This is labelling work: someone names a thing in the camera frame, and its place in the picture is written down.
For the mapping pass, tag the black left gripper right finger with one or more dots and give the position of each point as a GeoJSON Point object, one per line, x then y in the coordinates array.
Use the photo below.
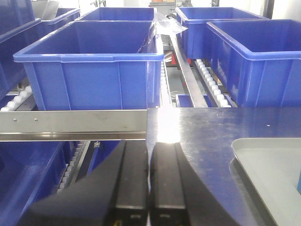
{"type": "Point", "coordinates": [178, 196]}

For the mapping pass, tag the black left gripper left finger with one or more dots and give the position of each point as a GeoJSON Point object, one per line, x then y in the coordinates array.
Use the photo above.
{"type": "Point", "coordinates": [113, 194]}

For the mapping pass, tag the blue cube block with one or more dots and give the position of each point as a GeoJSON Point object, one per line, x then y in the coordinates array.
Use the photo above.
{"type": "Point", "coordinates": [299, 183]}

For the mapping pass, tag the blue bin lower shelf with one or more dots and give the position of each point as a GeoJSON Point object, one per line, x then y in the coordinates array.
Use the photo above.
{"type": "Point", "coordinates": [29, 171]}

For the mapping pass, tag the grey metal tray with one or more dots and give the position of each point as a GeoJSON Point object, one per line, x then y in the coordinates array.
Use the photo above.
{"type": "Point", "coordinates": [273, 165]}

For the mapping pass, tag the white roller track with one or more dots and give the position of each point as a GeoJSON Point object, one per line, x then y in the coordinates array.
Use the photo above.
{"type": "Point", "coordinates": [217, 98]}

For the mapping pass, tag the blue plastic bin front left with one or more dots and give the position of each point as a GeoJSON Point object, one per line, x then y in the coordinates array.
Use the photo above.
{"type": "Point", "coordinates": [95, 65]}

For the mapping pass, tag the blue plastic bin front right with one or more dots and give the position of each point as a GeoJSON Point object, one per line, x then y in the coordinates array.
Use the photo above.
{"type": "Point", "coordinates": [258, 61]}

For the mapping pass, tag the clear plastic bag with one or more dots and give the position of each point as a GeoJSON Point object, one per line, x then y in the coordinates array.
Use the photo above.
{"type": "Point", "coordinates": [167, 26]}

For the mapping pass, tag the blue plastic bin rear left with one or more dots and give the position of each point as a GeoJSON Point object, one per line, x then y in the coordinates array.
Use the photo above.
{"type": "Point", "coordinates": [120, 14]}

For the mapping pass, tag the blue plastic bin far left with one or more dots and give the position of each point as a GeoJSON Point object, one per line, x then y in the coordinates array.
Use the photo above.
{"type": "Point", "coordinates": [18, 29]}

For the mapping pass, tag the steel shelf front rail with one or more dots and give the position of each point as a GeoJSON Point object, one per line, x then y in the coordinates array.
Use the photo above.
{"type": "Point", "coordinates": [73, 125]}

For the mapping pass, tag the steel divider rail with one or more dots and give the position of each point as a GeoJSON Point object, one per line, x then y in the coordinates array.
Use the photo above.
{"type": "Point", "coordinates": [194, 91]}

